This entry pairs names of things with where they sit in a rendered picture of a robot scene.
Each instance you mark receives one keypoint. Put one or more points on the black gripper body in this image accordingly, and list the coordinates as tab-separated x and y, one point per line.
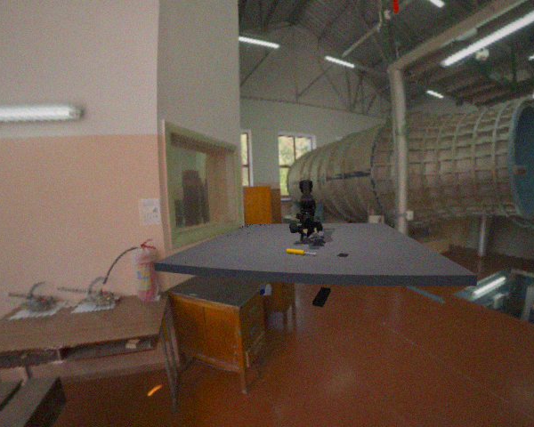
294	228

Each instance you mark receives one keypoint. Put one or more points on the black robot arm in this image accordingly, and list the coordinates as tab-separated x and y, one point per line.
307	202

